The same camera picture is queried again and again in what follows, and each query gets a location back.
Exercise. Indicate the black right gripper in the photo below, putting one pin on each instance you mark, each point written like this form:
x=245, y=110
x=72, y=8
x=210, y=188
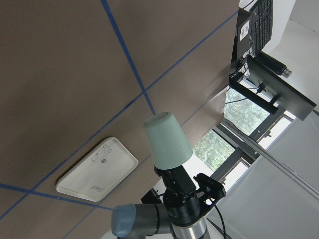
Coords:
x=180, y=199

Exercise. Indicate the pale green cup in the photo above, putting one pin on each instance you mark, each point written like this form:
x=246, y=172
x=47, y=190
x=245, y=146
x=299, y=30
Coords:
x=169, y=146

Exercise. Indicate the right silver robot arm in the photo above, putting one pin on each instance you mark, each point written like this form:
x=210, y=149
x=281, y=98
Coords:
x=137, y=221

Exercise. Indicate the cream rabbit tray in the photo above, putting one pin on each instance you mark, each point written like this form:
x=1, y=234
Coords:
x=99, y=172

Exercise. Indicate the black monitor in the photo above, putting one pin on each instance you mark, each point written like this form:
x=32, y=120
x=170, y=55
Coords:
x=286, y=95

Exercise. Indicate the black cylindrical bottle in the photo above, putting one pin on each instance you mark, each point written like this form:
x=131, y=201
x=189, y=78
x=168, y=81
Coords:
x=274, y=65

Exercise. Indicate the black keyboard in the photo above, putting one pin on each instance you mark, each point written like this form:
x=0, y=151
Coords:
x=262, y=23

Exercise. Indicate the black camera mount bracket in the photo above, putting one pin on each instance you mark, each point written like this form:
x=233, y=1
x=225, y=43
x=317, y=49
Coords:
x=209, y=193

